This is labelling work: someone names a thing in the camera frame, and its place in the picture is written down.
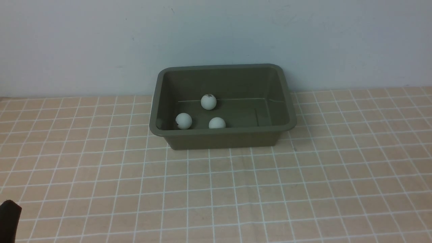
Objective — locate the plain white ping-pong ball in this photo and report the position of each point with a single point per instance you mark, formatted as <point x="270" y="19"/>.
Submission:
<point x="208" y="102"/>

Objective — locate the white ping-pong ball with logo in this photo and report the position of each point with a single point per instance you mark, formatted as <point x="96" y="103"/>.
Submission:
<point x="183" y="121"/>

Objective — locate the olive green plastic bin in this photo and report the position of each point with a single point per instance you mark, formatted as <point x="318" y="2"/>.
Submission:
<point x="253" y="99"/>

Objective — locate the checkered beige tablecloth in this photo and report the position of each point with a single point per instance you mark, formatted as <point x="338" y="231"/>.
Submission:
<point x="356" y="169"/>

